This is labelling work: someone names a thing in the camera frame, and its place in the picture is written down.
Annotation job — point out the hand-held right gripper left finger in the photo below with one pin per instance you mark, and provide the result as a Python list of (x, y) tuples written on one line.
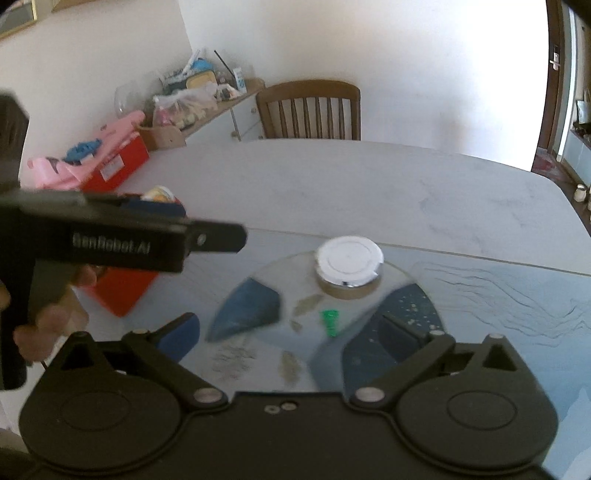
[(180, 332)]

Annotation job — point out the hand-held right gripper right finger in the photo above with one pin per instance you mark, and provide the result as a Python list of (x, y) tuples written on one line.
[(397, 334)]

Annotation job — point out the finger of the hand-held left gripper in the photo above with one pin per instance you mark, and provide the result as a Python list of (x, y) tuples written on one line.
[(152, 207), (217, 237)]

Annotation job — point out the red tin box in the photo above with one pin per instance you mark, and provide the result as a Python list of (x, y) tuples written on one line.
[(124, 290)]

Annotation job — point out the jar with silver lid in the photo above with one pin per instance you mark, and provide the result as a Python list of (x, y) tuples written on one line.
[(349, 263)]

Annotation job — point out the person's left hand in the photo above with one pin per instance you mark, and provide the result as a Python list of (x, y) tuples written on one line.
[(55, 323)]

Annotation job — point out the small green plastic piece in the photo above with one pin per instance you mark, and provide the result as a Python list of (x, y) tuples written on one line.
[(330, 321)]

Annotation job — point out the brown cardboard box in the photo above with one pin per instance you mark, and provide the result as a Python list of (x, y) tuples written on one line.
[(161, 137)]

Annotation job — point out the small blue toy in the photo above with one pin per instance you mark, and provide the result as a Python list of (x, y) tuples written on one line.
[(83, 151)]

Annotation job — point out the pink plastic package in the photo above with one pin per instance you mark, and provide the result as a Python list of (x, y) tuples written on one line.
[(51, 170)]

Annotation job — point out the clear plastic bag of goods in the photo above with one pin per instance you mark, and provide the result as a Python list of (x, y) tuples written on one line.
[(184, 108)]

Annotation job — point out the clear glass bowl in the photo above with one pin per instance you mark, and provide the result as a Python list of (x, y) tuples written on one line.
[(129, 97)]

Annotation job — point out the white sideboard with wooden top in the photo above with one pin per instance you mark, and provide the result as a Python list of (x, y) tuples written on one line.
[(244, 115)]

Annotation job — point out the yellow and blue toy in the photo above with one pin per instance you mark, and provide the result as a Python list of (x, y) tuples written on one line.
[(201, 81)]

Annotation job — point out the small white carton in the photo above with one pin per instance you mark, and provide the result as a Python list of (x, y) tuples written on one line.
[(238, 78)]

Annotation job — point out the wooden chair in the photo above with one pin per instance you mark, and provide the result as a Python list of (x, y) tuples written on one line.
[(307, 110)]

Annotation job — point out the gold framed picture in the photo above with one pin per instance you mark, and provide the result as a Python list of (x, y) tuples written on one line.
[(16, 16)]

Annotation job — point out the grey cabinet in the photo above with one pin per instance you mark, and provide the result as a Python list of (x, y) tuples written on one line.
[(582, 147)]

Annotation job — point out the brown door frame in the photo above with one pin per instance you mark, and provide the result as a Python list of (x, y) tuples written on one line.
[(549, 115)]

